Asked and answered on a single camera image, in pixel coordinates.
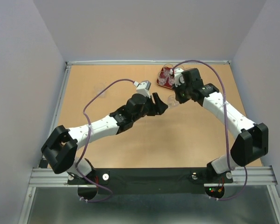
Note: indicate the red tray gold emblem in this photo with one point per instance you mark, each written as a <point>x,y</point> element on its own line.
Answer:
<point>166,85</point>

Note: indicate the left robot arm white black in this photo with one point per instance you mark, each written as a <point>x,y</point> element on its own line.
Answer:
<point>61,146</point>

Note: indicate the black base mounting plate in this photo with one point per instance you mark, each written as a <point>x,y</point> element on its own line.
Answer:
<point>132,181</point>

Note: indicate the clear shot glass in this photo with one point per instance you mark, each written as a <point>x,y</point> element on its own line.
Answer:
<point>99,90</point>
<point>172,102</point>
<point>167,68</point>
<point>161,79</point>
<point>171,80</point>

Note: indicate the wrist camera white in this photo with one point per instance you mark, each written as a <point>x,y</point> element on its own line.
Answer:
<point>177,74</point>
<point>143,88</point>

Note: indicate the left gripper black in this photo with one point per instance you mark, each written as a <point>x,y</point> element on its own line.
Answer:
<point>158,108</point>

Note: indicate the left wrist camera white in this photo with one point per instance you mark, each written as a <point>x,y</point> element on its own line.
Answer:
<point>143,88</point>

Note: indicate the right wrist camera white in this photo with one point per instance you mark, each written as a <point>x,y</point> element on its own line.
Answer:
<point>177,74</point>

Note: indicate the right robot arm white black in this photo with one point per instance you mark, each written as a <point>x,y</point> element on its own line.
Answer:
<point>251,139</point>

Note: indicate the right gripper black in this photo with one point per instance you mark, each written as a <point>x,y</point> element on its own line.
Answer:
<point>181,99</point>

